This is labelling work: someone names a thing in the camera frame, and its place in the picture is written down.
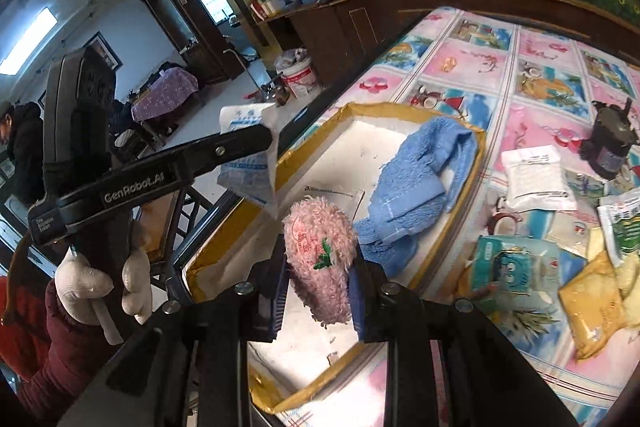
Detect green white packet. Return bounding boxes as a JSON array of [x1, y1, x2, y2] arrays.
[[597, 189, 640, 268]]

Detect blue towel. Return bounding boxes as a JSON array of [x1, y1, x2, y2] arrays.
[[352, 116, 480, 280]]

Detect ceiling light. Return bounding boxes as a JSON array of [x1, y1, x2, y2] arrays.
[[0, 7, 58, 75]]

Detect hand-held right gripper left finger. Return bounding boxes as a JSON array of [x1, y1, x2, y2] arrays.
[[57, 252, 291, 427]]

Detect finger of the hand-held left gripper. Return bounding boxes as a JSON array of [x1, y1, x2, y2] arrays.
[[182, 124, 273, 188]]

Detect pink fluffy slipper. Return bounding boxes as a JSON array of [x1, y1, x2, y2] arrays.
[[281, 199, 358, 325]]

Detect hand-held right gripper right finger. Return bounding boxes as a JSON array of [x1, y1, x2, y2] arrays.
[[347, 257, 581, 427]]

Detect cardboard box with yellow tape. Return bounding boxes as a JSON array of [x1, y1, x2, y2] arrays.
[[172, 102, 488, 415]]

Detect person's left hand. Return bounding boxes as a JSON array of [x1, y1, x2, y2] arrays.
[[54, 247, 153, 345]]

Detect printed pink tablecloth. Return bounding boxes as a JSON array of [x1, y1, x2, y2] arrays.
[[265, 7, 640, 427]]

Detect wooden chair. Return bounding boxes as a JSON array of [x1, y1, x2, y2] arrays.
[[135, 187, 218, 303]]

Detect teal tissue pack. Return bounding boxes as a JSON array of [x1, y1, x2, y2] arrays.
[[470, 234, 561, 310]]

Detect table with purple cloth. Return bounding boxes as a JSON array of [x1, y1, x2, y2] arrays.
[[131, 67, 200, 122]]

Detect white plastic bucket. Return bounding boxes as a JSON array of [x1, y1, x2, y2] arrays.
[[277, 49, 321, 100]]

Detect dark wooden wardrobe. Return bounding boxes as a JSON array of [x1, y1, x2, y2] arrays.
[[140, 0, 243, 84]]

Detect dark round jar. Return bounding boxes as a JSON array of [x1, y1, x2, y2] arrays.
[[580, 99, 640, 180]]

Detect white blue printed packet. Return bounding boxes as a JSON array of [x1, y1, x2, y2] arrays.
[[217, 103, 278, 220]]

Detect framed wall picture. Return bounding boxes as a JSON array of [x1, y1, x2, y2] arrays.
[[82, 32, 123, 70]]

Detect person's left forearm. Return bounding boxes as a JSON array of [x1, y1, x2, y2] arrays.
[[17, 282, 133, 423]]

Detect metal kettle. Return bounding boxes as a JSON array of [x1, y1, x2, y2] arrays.
[[260, 82, 291, 106]]

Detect white flat packet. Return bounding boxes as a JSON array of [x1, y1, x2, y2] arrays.
[[501, 146, 578, 212]]

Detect person's red clothing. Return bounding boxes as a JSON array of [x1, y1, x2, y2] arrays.
[[0, 277, 51, 380]]

